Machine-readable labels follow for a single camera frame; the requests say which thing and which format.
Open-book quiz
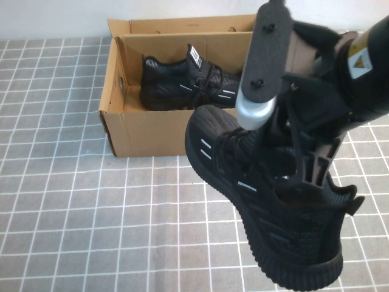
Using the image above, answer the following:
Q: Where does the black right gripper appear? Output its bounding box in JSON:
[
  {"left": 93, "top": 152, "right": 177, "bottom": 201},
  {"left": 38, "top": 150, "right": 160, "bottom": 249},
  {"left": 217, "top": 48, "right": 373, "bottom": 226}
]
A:
[{"left": 269, "top": 21, "right": 354, "bottom": 187}]

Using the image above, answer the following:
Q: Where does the black knit sneaker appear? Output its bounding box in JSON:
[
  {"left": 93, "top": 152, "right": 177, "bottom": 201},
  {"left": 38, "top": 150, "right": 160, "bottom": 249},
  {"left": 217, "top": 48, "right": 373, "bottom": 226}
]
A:
[{"left": 184, "top": 105, "right": 365, "bottom": 290}]

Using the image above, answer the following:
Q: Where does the brown cardboard shoe box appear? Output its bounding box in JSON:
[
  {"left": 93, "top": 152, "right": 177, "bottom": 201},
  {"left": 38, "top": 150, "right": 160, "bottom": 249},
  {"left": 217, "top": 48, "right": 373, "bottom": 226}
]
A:
[{"left": 99, "top": 13, "right": 259, "bottom": 158}]

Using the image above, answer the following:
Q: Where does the black sneaker with white tongue label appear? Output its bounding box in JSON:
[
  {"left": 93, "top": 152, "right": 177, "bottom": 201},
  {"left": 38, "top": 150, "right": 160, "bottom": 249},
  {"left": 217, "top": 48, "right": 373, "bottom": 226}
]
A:
[{"left": 139, "top": 43, "right": 243, "bottom": 111}]

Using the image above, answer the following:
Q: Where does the grey white-checked tablecloth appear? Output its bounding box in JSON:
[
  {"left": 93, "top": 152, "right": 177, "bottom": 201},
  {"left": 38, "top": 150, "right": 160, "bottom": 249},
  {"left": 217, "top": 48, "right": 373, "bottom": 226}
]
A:
[{"left": 0, "top": 29, "right": 389, "bottom": 292}]

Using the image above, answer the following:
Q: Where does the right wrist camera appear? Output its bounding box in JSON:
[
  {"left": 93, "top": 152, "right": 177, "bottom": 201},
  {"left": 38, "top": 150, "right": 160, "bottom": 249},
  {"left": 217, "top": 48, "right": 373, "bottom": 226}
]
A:
[{"left": 235, "top": 0, "right": 295, "bottom": 131}]

